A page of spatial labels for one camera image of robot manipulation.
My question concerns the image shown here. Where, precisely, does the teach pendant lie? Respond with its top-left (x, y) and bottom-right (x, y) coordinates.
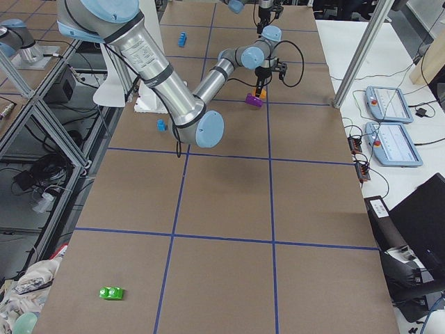
top-left (364, 122), bottom-right (423, 167)
top-left (365, 86), bottom-right (414, 124)

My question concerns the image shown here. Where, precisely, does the blue small brick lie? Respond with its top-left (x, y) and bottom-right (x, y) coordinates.
top-left (156, 119), bottom-right (168, 132)

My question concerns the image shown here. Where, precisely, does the black box under frame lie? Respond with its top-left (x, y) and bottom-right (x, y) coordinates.
top-left (44, 70), bottom-right (76, 104)

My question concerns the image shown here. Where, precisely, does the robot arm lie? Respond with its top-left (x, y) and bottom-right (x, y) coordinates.
top-left (57, 1), bottom-right (282, 148)
top-left (225, 0), bottom-right (276, 35)

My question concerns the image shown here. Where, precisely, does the aluminium frame post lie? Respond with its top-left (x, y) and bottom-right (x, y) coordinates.
top-left (332, 0), bottom-right (395, 109)

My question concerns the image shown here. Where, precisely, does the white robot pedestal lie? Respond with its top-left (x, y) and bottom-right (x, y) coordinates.
top-left (92, 0), bottom-right (188, 115)

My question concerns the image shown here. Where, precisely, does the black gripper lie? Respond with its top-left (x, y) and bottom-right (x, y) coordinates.
top-left (257, 6), bottom-right (274, 34)
top-left (254, 66), bottom-right (273, 92)

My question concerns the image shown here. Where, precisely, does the purple trapezoid block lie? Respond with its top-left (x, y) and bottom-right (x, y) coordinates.
top-left (245, 93), bottom-right (263, 108)

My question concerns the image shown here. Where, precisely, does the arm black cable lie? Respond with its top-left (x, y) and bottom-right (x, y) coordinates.
top-left (173, 40), bottom-right (306, 159)

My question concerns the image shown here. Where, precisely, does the blue long brick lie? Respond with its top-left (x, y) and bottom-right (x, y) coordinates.
top-left (177, 31), bottom-right (187, 47)

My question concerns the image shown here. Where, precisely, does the orange trapezoid block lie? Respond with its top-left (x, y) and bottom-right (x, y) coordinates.
top-left (252, 88), bottom-right (267, 100)

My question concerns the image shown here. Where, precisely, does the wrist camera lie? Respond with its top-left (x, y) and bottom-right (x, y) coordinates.
top-left (270, 1), bottom-right (284, 19)
top-left (274, 61), bottom-right (288, 81)

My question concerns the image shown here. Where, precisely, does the green double brick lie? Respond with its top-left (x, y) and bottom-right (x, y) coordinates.
top-left (99, 286), bottom-right (124, 301)

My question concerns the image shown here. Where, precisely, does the patterned cloth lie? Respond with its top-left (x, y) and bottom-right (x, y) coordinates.
top-left (1, 257), bottom-right (62, 333)

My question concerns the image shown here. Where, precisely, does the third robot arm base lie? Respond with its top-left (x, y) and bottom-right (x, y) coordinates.
top-left (1, 19), bottom-right (60, 70)

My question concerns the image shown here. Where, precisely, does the cable bundle on floor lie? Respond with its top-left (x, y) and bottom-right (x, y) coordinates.
top-left (10, 152), bottom-right (76, 213)

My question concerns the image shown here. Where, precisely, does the orange relay board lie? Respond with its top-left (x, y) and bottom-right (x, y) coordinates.
top-left (355, 162), bottom-right (371, 183)
top-left (348, 136), bottom-right (362, 154)

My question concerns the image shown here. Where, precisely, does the upper teach pendant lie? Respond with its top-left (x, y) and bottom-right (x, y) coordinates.
top-left (365, 86), bottom-right (414, 124)

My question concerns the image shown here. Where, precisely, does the pale green round object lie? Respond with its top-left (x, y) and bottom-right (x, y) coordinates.
top-left (12, 312), bottom-right (38, 334)

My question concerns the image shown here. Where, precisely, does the lower orange relay board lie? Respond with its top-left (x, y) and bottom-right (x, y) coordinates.
top-left (355, 162), bottom-right (371, 183)

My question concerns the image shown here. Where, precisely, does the lower teach pendant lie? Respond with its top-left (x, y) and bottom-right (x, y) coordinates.
top-left (364, 122), bottom-right (423, 167)

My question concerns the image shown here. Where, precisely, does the black laptop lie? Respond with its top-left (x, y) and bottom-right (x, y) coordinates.
top-left (390, 173), bottom-right (444, 279)

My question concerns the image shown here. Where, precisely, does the upper orange relay board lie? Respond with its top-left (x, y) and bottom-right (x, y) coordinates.
top-left (348, 136), bottom-right (362, 154)

